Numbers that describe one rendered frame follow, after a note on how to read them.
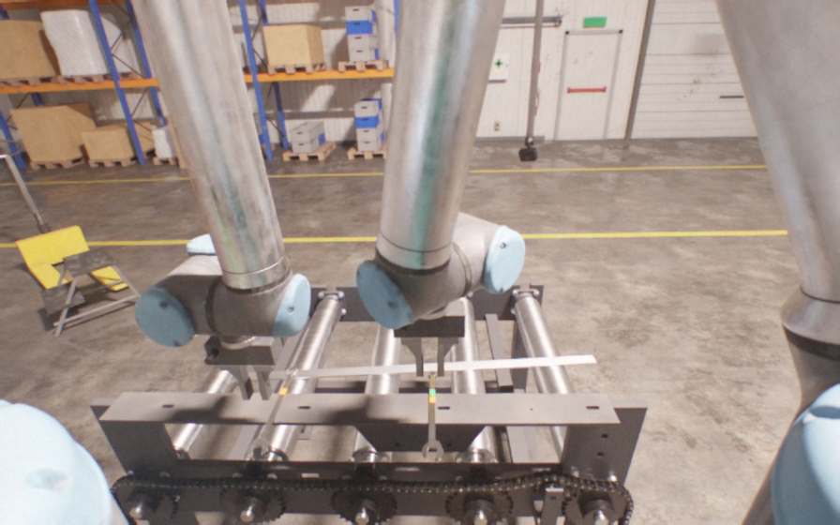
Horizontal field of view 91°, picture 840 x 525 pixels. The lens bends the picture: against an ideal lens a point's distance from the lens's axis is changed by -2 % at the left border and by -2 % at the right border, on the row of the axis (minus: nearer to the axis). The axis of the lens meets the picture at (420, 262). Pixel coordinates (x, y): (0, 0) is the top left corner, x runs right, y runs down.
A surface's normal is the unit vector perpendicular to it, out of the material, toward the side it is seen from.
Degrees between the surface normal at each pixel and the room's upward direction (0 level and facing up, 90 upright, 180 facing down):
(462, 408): 0
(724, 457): 0
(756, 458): 0
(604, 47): 90
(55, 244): 90
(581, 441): 90
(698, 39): 90
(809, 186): 104
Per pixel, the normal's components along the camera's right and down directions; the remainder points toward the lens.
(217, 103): 0.58, 0.41
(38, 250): 0.78, 0.26
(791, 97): -0.91, 0.35
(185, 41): 0.32, 0.49
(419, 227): -0.02, 0.62
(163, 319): -0.18, 0.45
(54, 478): 0.49, 0.20
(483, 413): -0.04, -0.89
